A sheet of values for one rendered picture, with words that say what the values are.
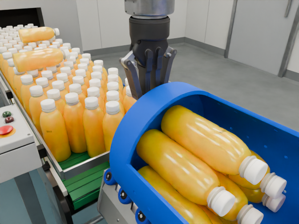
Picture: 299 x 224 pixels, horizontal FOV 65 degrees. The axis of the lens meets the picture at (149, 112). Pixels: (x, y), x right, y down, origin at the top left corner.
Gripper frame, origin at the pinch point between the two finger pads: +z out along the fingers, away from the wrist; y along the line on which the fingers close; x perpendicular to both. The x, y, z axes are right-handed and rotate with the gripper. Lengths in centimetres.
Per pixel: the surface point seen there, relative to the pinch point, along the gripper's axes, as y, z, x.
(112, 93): -3.6, 5.6, -23.9
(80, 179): 13.4, 26.3, -16.3
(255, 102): -247, 117, -96
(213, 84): -250, 117, -167
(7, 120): 25.7, 5.3, -25.5
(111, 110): 0.9, 6.6, -16.4
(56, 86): 8.1, 6.3, -41.6
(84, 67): -7, 6, -54
